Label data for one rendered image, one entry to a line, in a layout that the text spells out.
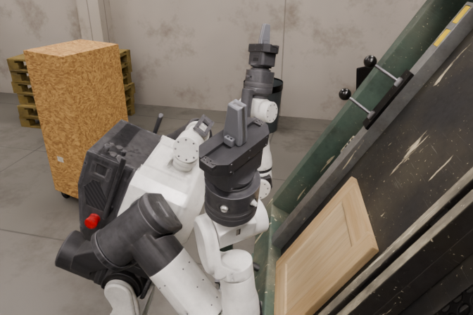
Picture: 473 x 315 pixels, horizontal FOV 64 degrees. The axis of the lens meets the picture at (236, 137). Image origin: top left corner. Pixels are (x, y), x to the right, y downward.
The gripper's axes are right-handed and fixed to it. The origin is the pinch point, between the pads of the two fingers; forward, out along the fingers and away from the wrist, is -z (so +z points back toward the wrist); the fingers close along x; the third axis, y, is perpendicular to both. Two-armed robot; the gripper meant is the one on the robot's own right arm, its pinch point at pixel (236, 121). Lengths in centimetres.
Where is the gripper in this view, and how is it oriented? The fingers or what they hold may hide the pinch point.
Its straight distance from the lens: 52.1
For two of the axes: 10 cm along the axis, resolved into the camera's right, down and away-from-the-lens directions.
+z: -0.5, 7.6, 6.5
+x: 6.5, -4.7, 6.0
